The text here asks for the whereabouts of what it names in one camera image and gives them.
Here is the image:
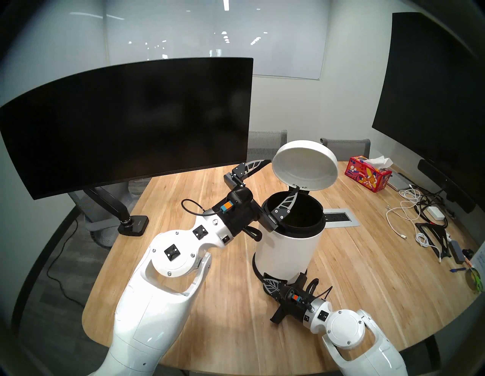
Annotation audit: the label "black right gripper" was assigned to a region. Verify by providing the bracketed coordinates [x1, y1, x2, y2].
[263, 271, 322, 324]

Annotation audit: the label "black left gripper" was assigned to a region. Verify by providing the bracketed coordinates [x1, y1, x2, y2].
[222, 159, 300, 243]

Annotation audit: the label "white pedal trash can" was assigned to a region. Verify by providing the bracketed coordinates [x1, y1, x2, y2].
[252, 140, 338, 288]

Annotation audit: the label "curved black desk monitor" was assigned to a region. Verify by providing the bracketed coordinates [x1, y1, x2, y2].
[0, 57, 253, 200]

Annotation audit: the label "grey ribbed office chair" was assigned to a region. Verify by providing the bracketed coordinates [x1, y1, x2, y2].
[247, 130, 288, 164]

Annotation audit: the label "silver table outlet panel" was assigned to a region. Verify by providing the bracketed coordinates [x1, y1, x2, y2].
[323, 208, 360, 229]

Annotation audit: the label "grey mesh office chair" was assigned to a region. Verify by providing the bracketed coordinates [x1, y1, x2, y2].
[320, 138, 371, 162]

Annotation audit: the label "colourful red tissue box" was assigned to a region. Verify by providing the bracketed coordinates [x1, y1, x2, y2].
[345, 155, 393, 193]

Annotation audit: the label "silver laptop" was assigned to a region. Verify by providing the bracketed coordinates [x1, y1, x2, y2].
[386, 169, 411, 191]

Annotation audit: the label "glass whiteboard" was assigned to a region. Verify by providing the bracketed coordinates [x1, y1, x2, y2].
[104, 0, 329, 80]

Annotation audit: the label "black folding stand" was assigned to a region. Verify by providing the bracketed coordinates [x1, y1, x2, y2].
[415, 222, 451, 258]

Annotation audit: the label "grey adapter dongle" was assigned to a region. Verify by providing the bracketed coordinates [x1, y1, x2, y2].
[449, 240, 466, 264]

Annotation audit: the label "green scissors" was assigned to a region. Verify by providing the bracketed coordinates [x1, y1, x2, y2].
[466, 267, 484, 293]

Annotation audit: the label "white paper sheet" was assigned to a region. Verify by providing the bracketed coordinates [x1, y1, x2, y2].
[471, 243, 485, 283]

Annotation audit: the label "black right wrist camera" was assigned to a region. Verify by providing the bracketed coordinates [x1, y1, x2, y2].
[285, 286, 308, 309]

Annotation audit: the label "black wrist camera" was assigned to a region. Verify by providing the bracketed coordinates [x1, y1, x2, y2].
[217, 187, 254, 215]
[285, 286, 308, 309]

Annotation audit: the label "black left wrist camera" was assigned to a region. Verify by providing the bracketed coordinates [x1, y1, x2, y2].
[217, 187, 254, 215]

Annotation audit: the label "black right camera cable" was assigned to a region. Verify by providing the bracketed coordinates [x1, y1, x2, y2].
[305, 279, 334, 305]

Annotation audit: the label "black camera cable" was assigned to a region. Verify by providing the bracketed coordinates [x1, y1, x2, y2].
[181, 199, 222, 217]
[305, 279, 334, 305]

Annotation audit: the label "black left camera cable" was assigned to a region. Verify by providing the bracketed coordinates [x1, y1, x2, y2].
[181, 199, 222, 217]

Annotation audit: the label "white charging cable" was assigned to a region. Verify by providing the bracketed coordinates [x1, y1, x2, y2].
[386, 188, 442, 263]

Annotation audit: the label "black power cable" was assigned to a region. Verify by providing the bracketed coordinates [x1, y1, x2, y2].
[411, 184, 457, 230]

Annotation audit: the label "black wall-mounted screen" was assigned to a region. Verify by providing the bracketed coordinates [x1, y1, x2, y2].
[372, 12, 485, 207]

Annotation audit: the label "black floor cable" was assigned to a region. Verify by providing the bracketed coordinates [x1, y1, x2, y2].
[47, 218, 86, 308]

